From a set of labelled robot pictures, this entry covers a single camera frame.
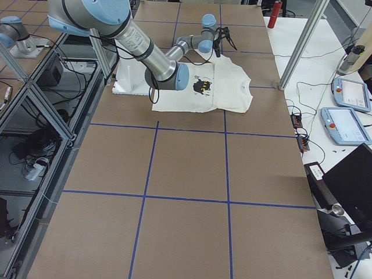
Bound aluminium table frame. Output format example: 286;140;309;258
1;31;119;278

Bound aluminium frame post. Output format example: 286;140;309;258
278;0;330;91

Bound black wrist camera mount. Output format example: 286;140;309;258
213;27;238;51

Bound near teach pendant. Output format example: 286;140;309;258
320;107;371;146

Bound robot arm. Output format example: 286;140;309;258
48;0;217;91

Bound white power strip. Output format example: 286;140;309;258
24;162;46;181

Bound far teach pendant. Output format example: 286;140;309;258
331;77;371;113

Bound red cylinder bottle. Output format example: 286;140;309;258
267;1;282;28

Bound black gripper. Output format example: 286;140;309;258
214;40;221;58

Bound orange black connector box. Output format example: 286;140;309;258
290;113;303;128

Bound teach pendant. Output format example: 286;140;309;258
320;107;371;146
331;77;371;113

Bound cream cat print shirt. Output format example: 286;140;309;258
152;55;253;113

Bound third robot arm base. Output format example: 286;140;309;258
1;16;50;59

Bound clear water bottle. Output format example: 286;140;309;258
337;45;365;76

